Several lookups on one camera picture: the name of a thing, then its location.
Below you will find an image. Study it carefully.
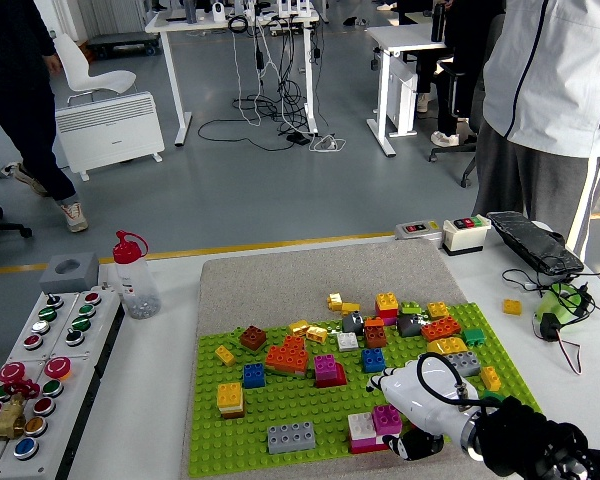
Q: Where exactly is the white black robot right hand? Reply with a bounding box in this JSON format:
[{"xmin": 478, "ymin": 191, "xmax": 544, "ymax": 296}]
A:
[{"xmin": 365, "ymin": 357, "xmax": 484, "ymax": 462}]

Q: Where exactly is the magenta square brick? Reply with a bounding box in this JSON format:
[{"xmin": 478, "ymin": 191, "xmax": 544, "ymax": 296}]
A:
[
  {"xmin": 313, "ymin": 353, "xmax": 340, "ymax": 382},
  {"xmin": 372, "ymin": 403, "xmax": 404, "ymax": 436}
]

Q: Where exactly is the green studded baseplate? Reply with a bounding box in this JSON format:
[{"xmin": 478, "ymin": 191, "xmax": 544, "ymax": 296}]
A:
[{"xmin": 187, "ymin": 301, "xmax": 542, "ymax": 479}]

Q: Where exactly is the white plastic chair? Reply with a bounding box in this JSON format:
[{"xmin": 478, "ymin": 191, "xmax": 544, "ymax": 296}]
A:
[{"xmin": 53, "ymin": 32, "xmax": 139, "ymax": 106}]

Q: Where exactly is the person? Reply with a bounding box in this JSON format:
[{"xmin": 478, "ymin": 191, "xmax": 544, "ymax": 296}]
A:
[
  {"xmin": 0, "ymin": 0, "xmax": 90, "ymax": 234},
  {"xmin": 472, "ymin": 0, "xmax": 600, "ymax": 261},
  {"xmin": 414, "ymin": 0, "xmax": 507, "ymax": 149}
]

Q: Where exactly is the yellow curved brick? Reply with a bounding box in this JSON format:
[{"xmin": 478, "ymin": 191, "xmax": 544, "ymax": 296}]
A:
[{"xmin": 426, "ymin": 336, "xmax": 469, "ymax": 357}]

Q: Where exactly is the blue square brick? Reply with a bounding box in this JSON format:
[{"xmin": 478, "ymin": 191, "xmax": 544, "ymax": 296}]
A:
[
  {"xmin": 360, "ymin": 347, "xmax": 387, "ymax": 375},
  {"xmin": 242, "ymin": 362, "xmax": 267, "ymax": 390}
]

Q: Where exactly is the orange long brick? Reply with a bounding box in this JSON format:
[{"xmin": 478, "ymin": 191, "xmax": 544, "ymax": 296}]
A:
[{"xmin": 420, "ymin": 315, "xmax": 463, "ymax": 343}]

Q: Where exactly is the dark grey brick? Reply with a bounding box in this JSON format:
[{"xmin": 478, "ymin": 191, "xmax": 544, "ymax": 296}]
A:
[{"xmin": 397, "ymin": 313, "xmax": 425, "ymax": 339}]

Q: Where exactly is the white magenta brick stack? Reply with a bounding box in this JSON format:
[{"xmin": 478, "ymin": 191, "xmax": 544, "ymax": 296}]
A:
[{"xmin": 348, "ymin": 412, "xmax": 404, "ymax": 455}]

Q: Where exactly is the black wheeled dolly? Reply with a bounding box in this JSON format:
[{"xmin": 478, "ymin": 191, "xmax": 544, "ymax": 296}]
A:
[{"xmin": 86, "ymin": 31, "xmax": 162, "ymax": 60}]

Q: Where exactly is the orange brown brick stack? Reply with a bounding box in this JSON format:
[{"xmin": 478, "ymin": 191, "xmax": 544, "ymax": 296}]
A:
[{"xmin": 363, "ymin": 317, "xmax": 389, "ymax": 350}]

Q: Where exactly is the red sloped brick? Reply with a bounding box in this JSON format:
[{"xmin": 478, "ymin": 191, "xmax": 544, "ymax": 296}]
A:
[{"xmin": 315, "ymin": 362, "xmax": 349, "ymax": 390}]

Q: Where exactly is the white panel heater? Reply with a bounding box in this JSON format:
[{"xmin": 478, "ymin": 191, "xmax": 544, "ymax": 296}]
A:
[{"xmin": 54, "ymin": 91, "xmax": 166, "ymax": 182}]

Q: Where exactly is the yellow red brick stack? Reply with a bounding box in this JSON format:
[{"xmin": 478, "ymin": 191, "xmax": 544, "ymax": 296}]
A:
[{"xmin": 374, "ymin": 292, "xmax": 400, "ymax": 326}]

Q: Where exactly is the grey sloped brick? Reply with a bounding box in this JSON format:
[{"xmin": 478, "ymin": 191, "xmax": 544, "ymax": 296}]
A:
[{"xmin": 341, "ymin": 311, "xmax": 365, "ymax": 336}]

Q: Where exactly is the grey eight-stud brick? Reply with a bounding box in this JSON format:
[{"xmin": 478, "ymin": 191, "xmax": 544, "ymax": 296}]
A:
[{"xmin": 267, "ymin": 421, "xmax": 317, "ymax": 455}]

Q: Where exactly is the orange brick cluster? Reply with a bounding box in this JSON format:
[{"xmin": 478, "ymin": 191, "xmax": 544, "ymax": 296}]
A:
[{"xmin": 264, "ymin": 334, "xmax": 310, "ymax": 377}]

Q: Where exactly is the light green tape roll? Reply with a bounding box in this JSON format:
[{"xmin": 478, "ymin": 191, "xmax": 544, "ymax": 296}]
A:
[{"xmin": 534, "ymin": 282, "xmax": 591, "ymax": 334}]

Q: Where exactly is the grey-brown table mat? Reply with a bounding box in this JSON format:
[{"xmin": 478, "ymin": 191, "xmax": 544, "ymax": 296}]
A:
[{"xmin": 179, "ymin": 240, "xmax": 544, "ymax": 480}]

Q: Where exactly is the brown square brick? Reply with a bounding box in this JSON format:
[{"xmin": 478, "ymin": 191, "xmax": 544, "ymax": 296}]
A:
[{"xmin": 238, "ymin": 324, "xmax": 269, "ymax": 352}]

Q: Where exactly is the black keyboard tray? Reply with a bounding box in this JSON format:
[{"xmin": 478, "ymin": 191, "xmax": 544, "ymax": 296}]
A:
[{"xmin": 486, "ymin": 210, "xmax": 585, "ymax": 276}]

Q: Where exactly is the yellow tan brick stack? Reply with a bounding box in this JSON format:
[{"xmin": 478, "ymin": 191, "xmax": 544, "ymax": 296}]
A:
[{"xmin": 216, "ymin": 382, "xmax": 246, "ymax": 420}]

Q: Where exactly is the grey block with hole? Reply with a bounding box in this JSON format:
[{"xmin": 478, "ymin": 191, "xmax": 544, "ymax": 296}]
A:
[{"xmin": 38, "ymin": 251, "xmax": 101, "ymax": 295}]

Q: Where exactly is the clear bottle red cap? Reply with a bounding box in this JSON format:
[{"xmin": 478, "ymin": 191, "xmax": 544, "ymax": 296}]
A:
[{"xmin": 111, "ymin": 229, "xmax": 162, "ymax": 321}]

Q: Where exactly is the white eight-button control box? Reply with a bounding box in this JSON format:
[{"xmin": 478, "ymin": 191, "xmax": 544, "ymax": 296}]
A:
[{"xmin": 7, "ymin": 285, "xmax": 126, "ymax": 362}]

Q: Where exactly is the white computer tower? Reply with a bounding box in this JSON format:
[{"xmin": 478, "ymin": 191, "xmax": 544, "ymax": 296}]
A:
[{"xmin": 387, "ymin": 62, "xmax": 420, "ymax": 137}]

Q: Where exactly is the white desk with tower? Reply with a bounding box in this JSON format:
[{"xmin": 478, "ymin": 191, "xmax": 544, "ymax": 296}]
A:
[{"xmin": 366, "ymin": 19, "xmax": 449, "ymax": 159}]

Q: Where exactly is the brass valve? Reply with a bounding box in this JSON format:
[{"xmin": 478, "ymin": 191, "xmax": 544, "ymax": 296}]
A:
[{"xmin": 0, "ymin": 394, "xmax": 27, "ymax": 441}]

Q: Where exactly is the black bottle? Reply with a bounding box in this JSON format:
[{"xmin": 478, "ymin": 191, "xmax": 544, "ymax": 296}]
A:
[{"xmin": 430, "ymin": 2, "xmax": 447, "ymax": 43}]

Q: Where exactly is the white emergency-stop button box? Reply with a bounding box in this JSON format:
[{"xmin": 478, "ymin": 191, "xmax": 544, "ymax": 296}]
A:
[{"xmin": 0, "ymin": 349, "xmax": 109, "ymax": 480}]

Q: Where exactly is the black module with red wire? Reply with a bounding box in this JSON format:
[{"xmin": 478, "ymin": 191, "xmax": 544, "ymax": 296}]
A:
[{"xmin": 532, "ymin": 313, "xmax": 585, "ymax": 376}]

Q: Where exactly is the white desk with cables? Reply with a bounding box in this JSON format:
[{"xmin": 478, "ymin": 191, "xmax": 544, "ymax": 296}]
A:
[{"xmin": 144, "ymin": 7, "xmax": 321, "ymax": 147}]

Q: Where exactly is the white switch box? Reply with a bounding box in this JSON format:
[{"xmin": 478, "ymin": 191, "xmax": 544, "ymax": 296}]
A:
[{"xmin": 440, "ymin": 214, "xmax": 492, "ymax": 257}]

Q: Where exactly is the grey switch box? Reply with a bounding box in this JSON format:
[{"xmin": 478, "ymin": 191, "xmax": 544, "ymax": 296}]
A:
[{"xmin": 394, "ymin": 220, "xmax": 444, "ymax": 242}]

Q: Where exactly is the black cable with plug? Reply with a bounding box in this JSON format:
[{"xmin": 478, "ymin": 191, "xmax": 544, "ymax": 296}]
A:
[{"xmin": 502, "ymin": 268, "xmax": 600, "ymax": 321}]

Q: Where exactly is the black white cable tangle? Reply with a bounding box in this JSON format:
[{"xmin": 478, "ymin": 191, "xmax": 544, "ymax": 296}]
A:
[{"xmin": 197, "ymin": 14, "xmax": 326, "ymax": 154}]

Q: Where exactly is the red valve handle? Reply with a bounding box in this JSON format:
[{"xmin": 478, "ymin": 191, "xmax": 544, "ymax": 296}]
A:
[{"xmin": 2, "ymin": 377, "xmax": 41, "ymax": 400}]

